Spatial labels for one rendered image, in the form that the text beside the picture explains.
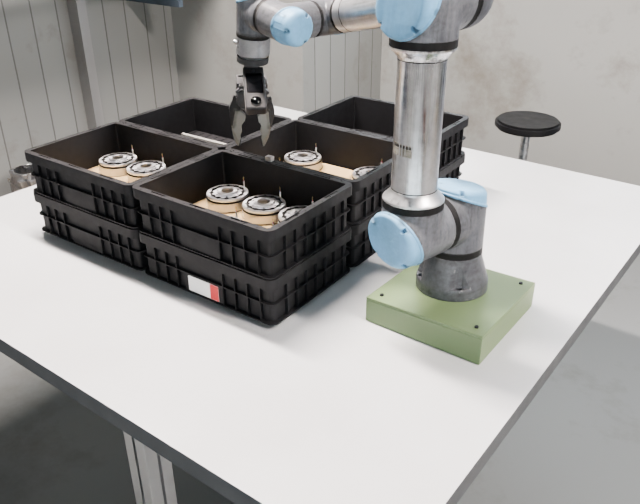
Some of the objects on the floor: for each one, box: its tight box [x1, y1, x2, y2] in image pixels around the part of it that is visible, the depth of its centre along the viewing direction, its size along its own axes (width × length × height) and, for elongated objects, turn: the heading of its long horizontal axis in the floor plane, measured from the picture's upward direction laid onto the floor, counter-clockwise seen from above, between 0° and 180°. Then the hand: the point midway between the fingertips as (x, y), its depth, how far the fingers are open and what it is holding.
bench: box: [0, 106, 640, 504], centre depth 207 cm, size 160×160×70 cm
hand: (250, 142), depth 164 cm, fingers open, 5 cm apart
